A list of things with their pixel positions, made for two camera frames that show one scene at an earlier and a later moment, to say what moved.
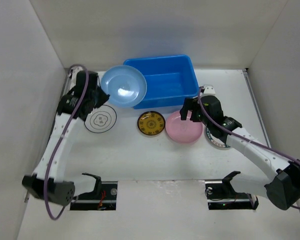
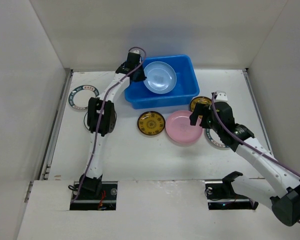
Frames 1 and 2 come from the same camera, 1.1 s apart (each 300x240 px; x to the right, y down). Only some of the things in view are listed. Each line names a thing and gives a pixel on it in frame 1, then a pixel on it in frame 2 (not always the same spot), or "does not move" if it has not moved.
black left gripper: [105, 97] to [142, 77]
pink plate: [183, 131] does not move
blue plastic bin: [170, 79] does not move
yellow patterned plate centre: [151, 123] does not move
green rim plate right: [215, 140] does not move
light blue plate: [126, 85] to [161, 77]
